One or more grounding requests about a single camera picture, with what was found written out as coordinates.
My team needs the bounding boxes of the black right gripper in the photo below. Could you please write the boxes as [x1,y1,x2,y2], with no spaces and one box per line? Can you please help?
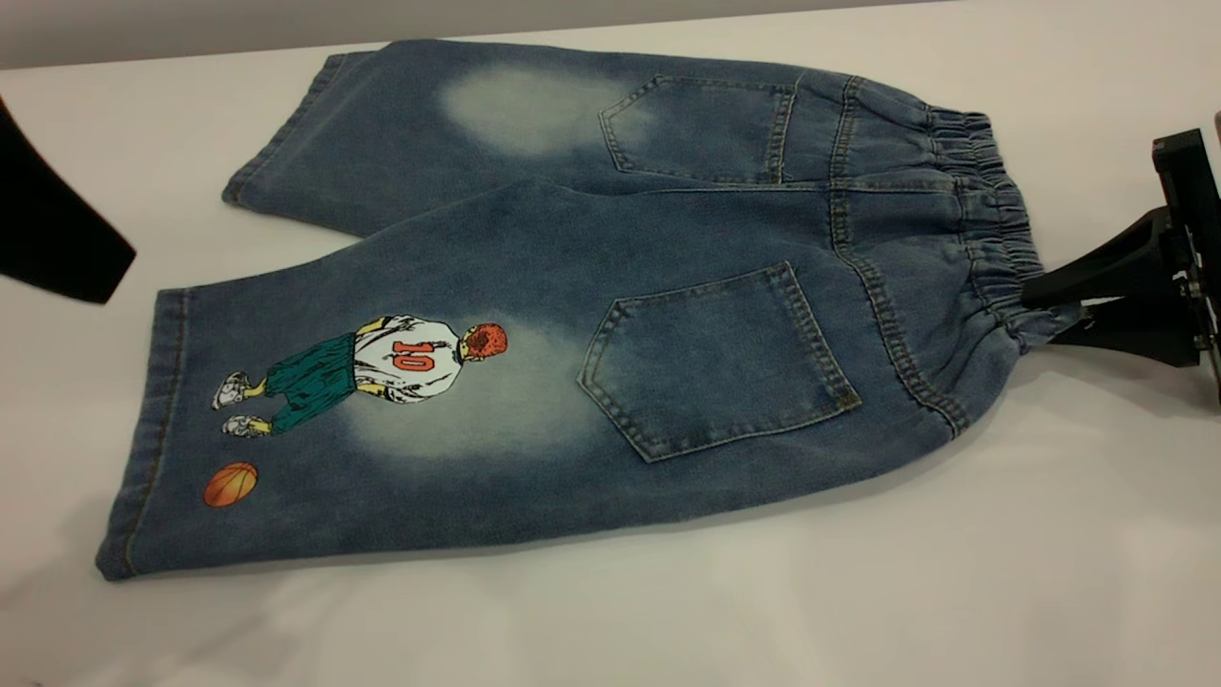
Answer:
[1021,129,1221,411]

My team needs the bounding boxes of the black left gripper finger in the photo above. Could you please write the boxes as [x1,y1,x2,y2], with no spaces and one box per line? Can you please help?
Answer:
[0,95,137,304]

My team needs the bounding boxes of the blue denim shorts with print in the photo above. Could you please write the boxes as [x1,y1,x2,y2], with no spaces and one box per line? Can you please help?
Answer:
[95,38,1084,583]

